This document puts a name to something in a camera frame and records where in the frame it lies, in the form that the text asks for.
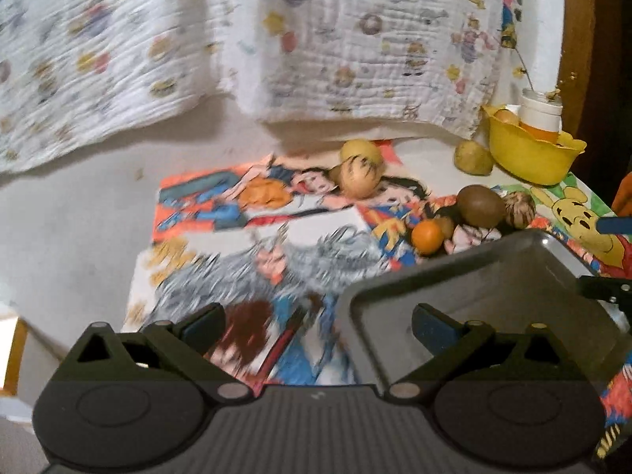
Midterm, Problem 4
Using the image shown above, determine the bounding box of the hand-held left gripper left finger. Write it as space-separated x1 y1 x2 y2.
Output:
54 303 255 401

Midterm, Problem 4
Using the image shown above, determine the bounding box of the brown wooden frame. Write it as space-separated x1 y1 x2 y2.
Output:
562 0 632 140

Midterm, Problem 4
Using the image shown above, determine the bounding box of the small orange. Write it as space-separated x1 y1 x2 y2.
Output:
411 220 446 256

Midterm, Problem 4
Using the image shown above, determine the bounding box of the yellow lemon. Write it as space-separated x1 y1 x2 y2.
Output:
340 139 385 169

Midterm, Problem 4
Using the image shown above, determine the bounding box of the pale yellow lumpy fruit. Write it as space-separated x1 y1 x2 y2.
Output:
454 139 495 177

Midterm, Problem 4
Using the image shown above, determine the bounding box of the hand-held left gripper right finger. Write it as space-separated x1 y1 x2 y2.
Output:
385 303 588 401

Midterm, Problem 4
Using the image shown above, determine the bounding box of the yellow wooden frame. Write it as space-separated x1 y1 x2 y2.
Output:
0 316 29 397

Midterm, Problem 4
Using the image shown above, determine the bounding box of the comic printed mat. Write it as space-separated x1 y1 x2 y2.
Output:
123 141 632 460

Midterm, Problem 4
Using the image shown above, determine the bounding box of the grey metal tray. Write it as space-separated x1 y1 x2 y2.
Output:
336 229 624 396

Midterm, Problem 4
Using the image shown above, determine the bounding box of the white cartoon printed blanket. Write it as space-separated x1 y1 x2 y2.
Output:
0 0 505 175

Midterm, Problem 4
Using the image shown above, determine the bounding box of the brown kiwi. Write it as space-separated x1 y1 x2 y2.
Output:
457 185 506 228

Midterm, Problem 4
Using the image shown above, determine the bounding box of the yellow plastic bowl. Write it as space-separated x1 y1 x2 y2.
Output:
481 103 588 185

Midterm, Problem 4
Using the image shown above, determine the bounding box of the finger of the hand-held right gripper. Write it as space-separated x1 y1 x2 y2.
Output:
575 275 632 305
596 214 632 234

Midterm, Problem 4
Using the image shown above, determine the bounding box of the tan striped round fruit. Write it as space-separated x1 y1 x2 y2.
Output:
338 155 385 199

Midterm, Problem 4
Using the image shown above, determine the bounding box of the thin dry twig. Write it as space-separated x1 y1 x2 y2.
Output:
511 44 535 92

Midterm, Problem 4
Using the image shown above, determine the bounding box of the white plastic jar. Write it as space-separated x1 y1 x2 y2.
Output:
521 88 564 134

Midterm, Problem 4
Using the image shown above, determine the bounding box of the colourful cartoon cloth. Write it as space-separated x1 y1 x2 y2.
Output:
498 0 525 51

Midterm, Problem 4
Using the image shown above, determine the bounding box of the orange object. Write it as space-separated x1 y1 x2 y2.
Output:
611 173 632 219

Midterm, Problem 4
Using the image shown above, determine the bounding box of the dark striped round fruit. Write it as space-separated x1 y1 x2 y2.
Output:
501 192 537 231

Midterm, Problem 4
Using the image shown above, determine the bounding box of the yellow bear printed mat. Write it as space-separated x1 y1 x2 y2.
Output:
494 173 632 278

